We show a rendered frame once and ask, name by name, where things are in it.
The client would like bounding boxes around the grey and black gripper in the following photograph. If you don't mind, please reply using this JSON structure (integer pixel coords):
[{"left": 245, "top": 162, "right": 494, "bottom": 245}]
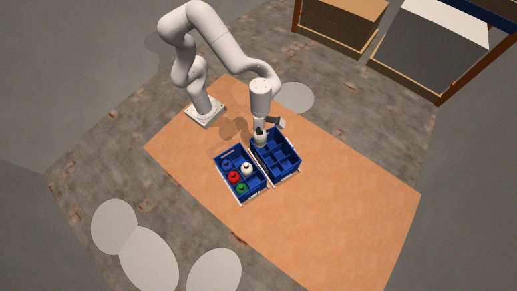
[{"left": 253, "top": 116, "right": 266, "bottom": 135}]

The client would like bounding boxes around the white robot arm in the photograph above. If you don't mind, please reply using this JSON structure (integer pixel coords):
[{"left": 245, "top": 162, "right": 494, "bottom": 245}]
[{"left": 157, "top": 0, "right": 286, "bottom": 130}]

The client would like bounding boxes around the blue plastic crate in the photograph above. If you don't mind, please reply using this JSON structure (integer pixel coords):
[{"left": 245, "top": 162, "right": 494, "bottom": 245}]
[
  {"left": 249, "top": 126, "right": 302, "bottom": 185},
  {"left": 213, "top": 142, "right": 267, "bottom": 203}
]

